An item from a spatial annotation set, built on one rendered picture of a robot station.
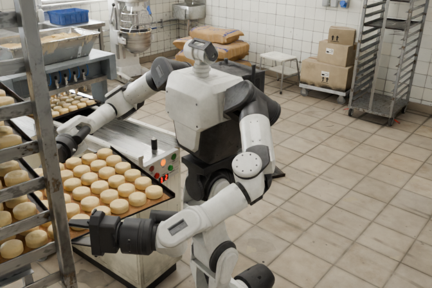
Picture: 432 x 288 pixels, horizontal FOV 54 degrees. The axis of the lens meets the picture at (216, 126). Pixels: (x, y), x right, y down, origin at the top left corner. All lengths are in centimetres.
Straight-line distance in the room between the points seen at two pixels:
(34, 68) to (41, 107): 8
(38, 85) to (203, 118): 61
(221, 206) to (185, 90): 48
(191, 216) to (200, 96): 45
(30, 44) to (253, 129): 62
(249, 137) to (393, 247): 207
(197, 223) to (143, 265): 137
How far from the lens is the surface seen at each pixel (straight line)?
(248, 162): 110
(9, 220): 110
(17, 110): 96
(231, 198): 108
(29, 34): 90
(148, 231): 106
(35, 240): 115
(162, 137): 227
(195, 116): 138
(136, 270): 242
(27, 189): 103
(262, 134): 118
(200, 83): 138
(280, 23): 618
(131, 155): 203
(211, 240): 174
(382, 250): 307
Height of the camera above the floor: 182
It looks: 23 degrees down
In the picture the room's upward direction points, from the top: 1 degrees clockwise
